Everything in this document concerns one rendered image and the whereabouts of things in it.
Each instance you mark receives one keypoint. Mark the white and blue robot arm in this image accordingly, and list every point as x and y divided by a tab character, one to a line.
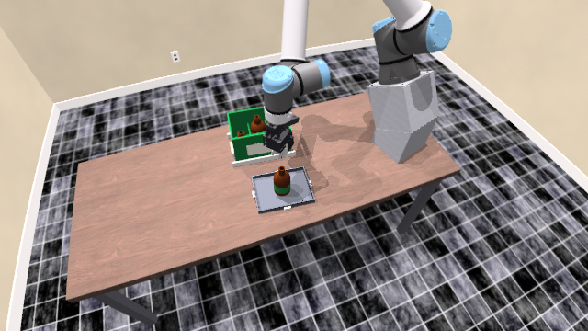
423	30

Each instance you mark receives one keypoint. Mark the green bottle crate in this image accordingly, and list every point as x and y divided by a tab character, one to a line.
251	146

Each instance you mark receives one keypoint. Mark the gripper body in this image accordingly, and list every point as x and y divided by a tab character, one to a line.
278	139

